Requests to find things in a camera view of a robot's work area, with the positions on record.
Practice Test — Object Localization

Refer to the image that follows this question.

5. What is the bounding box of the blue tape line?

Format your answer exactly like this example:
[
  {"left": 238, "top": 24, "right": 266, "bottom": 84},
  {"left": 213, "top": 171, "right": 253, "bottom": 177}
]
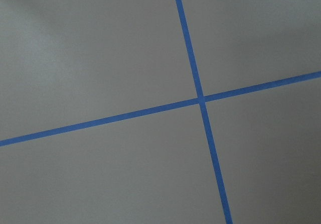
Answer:
[{"left": 175, "top": 0, "right": 233, "bottom": 223}]

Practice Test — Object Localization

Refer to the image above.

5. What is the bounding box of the blue tape line crossing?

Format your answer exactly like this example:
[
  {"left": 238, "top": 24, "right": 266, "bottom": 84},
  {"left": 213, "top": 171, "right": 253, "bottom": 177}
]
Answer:
[{"left": 1, "top": 71, "right": 320, "bottom": 146}]

